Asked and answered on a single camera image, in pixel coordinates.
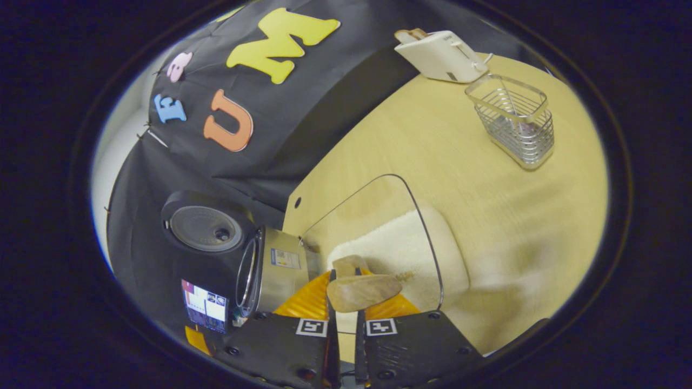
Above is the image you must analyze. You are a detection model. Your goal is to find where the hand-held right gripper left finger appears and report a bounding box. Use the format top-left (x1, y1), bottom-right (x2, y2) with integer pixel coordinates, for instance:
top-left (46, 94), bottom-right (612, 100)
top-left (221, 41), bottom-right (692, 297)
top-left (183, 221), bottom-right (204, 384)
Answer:
top-left (214, 270), bottom-right (341, 389)

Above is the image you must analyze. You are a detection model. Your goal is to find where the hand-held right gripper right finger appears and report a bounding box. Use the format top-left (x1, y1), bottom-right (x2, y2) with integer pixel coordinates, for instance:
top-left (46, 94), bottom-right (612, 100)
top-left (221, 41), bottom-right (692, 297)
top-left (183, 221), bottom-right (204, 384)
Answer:
top-left (354, 294), bottom-right (484, 389)

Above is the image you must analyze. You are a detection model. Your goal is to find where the wooden spoon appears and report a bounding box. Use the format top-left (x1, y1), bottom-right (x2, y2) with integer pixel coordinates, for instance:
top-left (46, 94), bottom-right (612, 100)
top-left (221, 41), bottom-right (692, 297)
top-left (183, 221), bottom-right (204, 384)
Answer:
top-left (327, 255), bottom-right (403, 313)

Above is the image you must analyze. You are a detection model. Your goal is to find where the silver black rice cooker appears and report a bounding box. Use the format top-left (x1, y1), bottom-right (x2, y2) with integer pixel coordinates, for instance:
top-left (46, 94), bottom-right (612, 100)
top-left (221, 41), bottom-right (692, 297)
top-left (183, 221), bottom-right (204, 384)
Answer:
top-left (161, 190), bottom-right (325, 319)

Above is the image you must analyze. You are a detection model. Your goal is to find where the metal wire chopstick holder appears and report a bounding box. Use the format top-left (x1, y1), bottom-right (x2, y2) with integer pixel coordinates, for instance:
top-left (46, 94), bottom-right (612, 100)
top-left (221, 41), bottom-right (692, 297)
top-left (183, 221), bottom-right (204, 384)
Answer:
top-left (465, 74), bottom-right (555, 171)

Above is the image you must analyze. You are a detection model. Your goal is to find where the computer monitor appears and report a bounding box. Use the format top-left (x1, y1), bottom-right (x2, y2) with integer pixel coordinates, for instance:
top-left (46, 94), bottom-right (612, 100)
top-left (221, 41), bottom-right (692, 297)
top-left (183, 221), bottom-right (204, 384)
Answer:
top-left (181, 279), bottom-right (229, 333)

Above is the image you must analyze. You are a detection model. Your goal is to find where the clear plastic tray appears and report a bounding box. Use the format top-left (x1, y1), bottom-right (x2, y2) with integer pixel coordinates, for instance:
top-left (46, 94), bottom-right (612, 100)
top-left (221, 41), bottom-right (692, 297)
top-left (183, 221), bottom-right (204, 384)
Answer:
top-left (299, 174), bottom-right (471, 325)

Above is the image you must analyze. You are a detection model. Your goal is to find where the white toaster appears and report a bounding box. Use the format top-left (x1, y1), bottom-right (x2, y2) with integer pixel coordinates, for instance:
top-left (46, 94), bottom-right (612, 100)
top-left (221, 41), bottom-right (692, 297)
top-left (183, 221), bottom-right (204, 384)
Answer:
top-left (394, 30), bottom-right (490, 83)

